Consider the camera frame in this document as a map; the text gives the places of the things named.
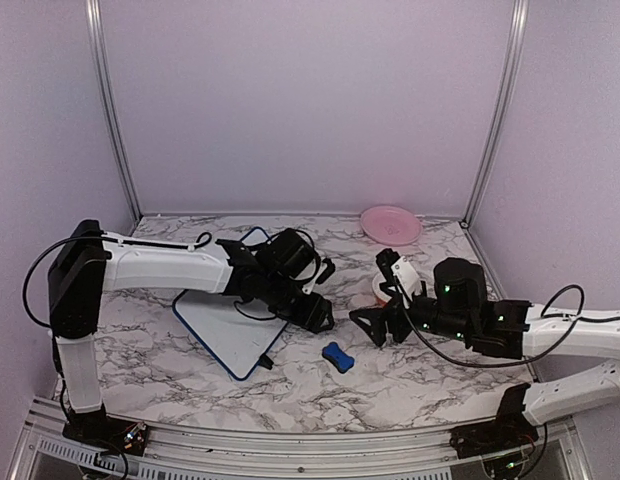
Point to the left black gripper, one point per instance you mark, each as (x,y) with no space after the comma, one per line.
(311,315)

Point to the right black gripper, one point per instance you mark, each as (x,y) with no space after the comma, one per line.
(379,317)

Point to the blue whiteboard eraser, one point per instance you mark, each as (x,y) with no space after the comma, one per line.
(338,358)

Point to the small blue-framed whiteboard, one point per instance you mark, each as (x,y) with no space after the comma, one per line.
(238,340)

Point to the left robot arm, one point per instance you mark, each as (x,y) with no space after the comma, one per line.
(280,272)

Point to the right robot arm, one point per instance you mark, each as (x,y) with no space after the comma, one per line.
(511,333)

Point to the orange and white bowl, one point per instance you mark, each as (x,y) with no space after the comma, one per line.
(382,298)

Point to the pink plate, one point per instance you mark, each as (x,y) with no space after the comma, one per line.
(391,225)

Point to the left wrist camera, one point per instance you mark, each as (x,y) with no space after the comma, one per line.
(326,270)

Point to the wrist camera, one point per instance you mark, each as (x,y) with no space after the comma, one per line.
(326,270)
(398,272)

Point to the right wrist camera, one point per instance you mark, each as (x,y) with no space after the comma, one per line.
(398,272)

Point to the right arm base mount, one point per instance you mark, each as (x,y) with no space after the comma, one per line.
(491,437)

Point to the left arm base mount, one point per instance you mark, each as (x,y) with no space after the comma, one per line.
(110,433)

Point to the front aluminium rail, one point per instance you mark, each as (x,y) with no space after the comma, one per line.
(181,452)

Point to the right aluminium frame post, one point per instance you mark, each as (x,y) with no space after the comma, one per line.
(505,92)

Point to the aluminium frame post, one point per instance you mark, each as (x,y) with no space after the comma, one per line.
(100,58)
(505,92)

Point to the left aluminium frame post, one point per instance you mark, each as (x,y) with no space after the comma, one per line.
(100,58)

